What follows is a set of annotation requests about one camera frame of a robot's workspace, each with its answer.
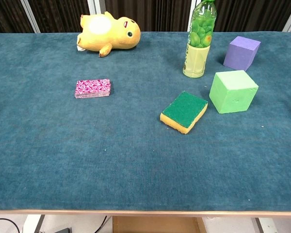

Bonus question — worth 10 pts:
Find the purple foam cube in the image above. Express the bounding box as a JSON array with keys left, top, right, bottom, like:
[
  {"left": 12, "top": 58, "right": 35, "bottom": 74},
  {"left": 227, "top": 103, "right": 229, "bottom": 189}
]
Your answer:
[{"left": 223, "top": 36, "right": 261, "bottom": 71}]

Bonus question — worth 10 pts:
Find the teal table cloth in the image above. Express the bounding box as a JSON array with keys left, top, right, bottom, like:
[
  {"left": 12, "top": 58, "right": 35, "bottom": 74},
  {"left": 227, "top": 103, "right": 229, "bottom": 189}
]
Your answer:
[{"left": 0, "top": 31, "right": 291, "bottom": 212}]

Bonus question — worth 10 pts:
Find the white table leg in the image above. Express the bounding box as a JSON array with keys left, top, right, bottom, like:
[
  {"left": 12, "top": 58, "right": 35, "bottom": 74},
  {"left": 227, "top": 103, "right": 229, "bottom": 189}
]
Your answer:
[
  {"left": 254, "top": 217, "right": 280, "bottom": 233},
  {"left": 22, "top": 215, "right": 46, "bottom": 233}
]

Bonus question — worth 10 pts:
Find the green yellow sponge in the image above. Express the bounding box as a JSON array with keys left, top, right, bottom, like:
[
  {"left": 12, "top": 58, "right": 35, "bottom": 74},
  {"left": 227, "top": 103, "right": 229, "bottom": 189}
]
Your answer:
[{"left": 160, "top": 91, "right": 209, "bottom": 135}]

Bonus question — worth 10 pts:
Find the yellow plush toy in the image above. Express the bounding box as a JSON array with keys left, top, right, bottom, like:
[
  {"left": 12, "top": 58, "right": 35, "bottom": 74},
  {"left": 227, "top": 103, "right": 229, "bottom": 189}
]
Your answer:
[{"left": 77, "top": 11, "right": 141, "bottom": 58}]

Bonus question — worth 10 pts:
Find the brown cardboard box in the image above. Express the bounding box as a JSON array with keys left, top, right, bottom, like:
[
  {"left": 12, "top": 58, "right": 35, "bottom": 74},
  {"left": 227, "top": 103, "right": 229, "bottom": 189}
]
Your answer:
[{"left": 112, "top": 216, "right": 206, "bottom": 233}]

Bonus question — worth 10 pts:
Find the black floor cable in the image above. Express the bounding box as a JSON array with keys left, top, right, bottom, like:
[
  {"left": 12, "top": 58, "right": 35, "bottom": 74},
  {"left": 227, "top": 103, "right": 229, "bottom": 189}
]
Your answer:
[
  {"left": 0, "top": 218, "right": 20, "bottom": 233},
  {"left": 93, "top": 215, "right": 109, "bottom": 233}
]

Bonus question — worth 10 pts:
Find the dark pleated curtain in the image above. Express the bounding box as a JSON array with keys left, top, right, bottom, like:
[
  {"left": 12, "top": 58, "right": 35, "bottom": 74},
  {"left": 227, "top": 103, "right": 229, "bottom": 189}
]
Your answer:
[{"left": 0, "top": 0, "right": 291, "bottom": 33}]

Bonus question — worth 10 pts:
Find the green foam cube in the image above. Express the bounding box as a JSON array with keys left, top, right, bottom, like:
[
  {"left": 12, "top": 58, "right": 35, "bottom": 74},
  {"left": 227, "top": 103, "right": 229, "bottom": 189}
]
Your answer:
[{"left": 209, "top": 70, "right": 259, "bottom": 115}]

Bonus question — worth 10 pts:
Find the green tea plastic bottle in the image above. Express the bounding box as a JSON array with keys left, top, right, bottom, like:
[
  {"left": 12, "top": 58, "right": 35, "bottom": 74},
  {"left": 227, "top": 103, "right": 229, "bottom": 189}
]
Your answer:
[{"left": 182, "top": 0, "right": 218, "bottom": 79}]

